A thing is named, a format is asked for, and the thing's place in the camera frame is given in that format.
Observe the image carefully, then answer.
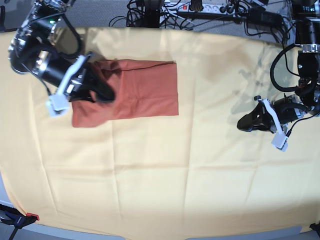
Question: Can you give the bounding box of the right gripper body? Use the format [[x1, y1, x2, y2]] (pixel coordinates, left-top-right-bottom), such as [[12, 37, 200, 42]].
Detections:
[[32, 51, 93, 102]]

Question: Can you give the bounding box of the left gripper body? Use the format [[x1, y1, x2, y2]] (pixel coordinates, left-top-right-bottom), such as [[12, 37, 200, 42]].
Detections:
[[254, 94, 311, 134]]

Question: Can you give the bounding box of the terracotta orange T-shirt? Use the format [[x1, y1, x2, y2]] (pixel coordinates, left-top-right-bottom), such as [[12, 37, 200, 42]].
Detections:
[[72, 59, 179, 128]]

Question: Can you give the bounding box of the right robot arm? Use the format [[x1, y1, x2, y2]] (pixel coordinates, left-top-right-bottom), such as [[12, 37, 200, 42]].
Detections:
[[8, 0, 115, 103]]

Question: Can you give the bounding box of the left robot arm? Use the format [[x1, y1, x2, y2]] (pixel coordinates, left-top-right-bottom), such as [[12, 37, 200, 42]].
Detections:
[[246, 0, 320, 130]]

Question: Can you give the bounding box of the yellow table cloth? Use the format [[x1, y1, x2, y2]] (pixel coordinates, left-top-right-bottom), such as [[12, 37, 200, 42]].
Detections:
[[0, 28, 320, 240]]

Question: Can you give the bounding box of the black power adapter box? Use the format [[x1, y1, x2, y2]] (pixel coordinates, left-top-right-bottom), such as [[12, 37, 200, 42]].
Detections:
[[247, 8, 283, 28]]

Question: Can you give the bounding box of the white power strip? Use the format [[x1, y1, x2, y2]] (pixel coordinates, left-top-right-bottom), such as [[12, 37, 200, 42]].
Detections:
[[163, 2, 241, 20]]

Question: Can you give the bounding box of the black clamp right corner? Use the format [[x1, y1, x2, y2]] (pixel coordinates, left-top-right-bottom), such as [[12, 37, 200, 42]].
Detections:
[[309, 223, 320, 238]]

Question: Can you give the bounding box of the blue black bar clamp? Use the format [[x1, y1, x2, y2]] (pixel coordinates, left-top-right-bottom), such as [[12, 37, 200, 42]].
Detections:
[[0, 204, 40, 240]]

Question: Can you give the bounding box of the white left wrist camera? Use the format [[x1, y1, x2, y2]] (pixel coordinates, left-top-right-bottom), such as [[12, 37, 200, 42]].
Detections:
[[271, 133, 288, 152]]

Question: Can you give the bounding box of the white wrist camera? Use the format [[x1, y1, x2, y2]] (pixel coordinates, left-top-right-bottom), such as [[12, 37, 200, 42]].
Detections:
[[45, 94, 69, 117], [271, 133, 288, 152]]

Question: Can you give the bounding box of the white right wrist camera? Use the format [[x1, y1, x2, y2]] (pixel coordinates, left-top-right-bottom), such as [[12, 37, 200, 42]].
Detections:
[[45, 94, 69, 117]]

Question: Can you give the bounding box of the black table stand post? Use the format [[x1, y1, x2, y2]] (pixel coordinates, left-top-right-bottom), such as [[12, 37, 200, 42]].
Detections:
[[142, 0, 162, 28]]

